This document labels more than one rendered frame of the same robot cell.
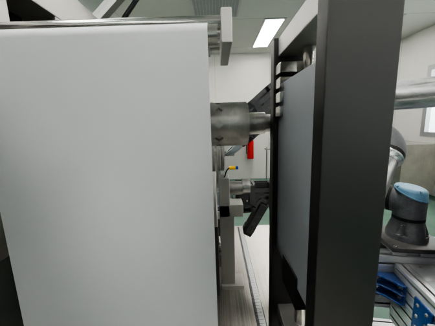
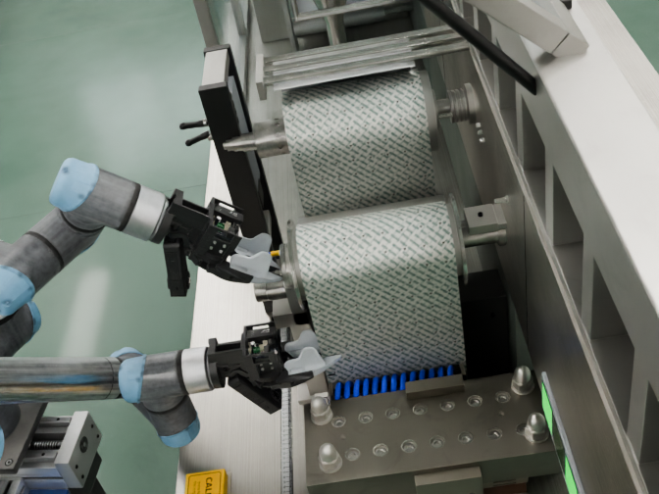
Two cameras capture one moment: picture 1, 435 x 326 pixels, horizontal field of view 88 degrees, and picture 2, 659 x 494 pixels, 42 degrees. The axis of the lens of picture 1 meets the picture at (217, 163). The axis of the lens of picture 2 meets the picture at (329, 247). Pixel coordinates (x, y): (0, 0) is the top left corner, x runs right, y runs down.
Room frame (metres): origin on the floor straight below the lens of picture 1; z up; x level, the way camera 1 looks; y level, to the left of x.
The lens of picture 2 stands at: (1.62, 0.15, 2.13)
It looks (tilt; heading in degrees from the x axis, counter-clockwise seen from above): 40 degrees down; 185
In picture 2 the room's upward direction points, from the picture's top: 13 degrees counter-clockwise
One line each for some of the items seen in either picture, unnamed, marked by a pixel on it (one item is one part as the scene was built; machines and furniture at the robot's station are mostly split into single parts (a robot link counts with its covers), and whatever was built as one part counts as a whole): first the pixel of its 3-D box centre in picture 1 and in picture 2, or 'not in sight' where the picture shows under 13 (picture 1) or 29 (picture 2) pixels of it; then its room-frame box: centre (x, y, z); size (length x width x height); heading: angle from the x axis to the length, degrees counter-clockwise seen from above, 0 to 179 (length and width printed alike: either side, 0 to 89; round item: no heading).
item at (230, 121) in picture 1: (226, 124); (274, 137); (0.34, -0.02, 1.33); 0.06 x 0.06 x 0.06; 0
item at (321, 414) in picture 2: not in sight; (319, 407); (0.72, 0.00, 1.05); 0.04 x 0.04 x 0.04
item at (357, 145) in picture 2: not in sight; (376, 243); (0.46, 0.13, 1.16); 0.39 x 0.23 x 0.51; 0
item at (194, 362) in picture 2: not in sight; (201, 368); (0.65, -0.19, 1.11); 0.08 x 0.05 x 0.08; 0
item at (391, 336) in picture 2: not in sight; (390, 340); (0.65, 0.13, 1.11); 0.23 x 0.01 x 0.18; 90
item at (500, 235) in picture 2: not in sight; (481, 234); (0.59, 0.30, 1.25); 0.07 x 0.04 x 0.04; 90
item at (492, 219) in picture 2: not in sight; (484, 218); (0.59, 0.31, 1.28); 0.06 x 0.05 x 0.02; 90
